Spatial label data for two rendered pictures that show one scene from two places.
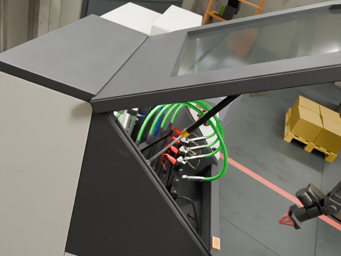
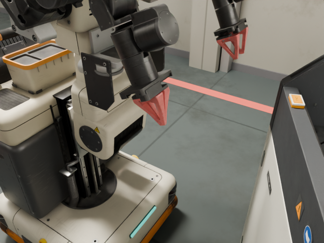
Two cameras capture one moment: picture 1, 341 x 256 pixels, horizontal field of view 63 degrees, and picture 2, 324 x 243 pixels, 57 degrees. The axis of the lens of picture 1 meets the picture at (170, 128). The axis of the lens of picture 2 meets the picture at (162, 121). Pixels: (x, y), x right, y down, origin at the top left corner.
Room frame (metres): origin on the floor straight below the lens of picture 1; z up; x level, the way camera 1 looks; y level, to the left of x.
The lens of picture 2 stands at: (1.50, -0.52, 1.35)
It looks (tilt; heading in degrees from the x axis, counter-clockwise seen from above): 35 degrees down; 194
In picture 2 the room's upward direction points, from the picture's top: straight up
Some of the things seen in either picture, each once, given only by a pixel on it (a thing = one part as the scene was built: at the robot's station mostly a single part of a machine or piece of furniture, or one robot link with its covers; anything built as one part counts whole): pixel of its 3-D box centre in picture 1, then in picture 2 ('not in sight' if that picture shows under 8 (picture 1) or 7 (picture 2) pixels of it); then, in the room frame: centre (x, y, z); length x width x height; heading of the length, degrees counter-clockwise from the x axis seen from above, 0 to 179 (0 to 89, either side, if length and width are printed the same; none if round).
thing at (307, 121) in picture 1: (313, 125); not in sight; (4.46, -2.20, 0.21); 1.21 x 0.87 x 0.43; 162
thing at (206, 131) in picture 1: (203, 123); not in sight; (1.70, -0.20, 0.96); 0.70 x 0.22 x 0.03; 3
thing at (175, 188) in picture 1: (168, 178); not in sight; (1.11, -0.08, 0.91); 0.34 x 0.10 x 0.15; 3
